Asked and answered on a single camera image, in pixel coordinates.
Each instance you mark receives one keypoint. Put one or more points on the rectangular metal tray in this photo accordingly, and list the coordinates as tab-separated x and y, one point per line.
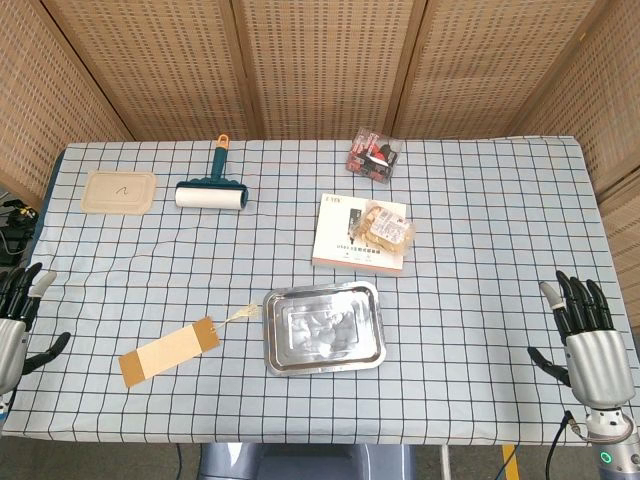
324	327

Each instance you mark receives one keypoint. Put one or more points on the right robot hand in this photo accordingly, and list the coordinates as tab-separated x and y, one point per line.
595	355

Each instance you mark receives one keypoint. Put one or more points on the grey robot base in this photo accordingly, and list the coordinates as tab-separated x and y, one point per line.
305	462

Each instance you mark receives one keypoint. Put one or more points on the woven bamboo folding screen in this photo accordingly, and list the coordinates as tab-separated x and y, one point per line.
320	65

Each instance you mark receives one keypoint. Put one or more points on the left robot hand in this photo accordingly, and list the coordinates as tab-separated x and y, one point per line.
11	334

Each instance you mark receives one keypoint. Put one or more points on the blue checked tablecloth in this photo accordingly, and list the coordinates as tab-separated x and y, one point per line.
320	400

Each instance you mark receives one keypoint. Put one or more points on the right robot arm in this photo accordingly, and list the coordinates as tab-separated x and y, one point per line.
614	440

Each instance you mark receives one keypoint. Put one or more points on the pastry bag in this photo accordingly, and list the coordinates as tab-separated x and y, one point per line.
386	230

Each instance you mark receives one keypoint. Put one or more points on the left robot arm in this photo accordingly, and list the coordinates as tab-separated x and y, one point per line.
4	402

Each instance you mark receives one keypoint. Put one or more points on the clear pack of batteries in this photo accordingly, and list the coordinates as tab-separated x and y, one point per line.
374	154

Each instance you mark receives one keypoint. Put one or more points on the brown paper bookmark with tassel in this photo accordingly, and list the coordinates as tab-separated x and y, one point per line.
170	350

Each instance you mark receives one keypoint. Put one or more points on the beige paper pulp lid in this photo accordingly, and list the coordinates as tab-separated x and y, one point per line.
119	192

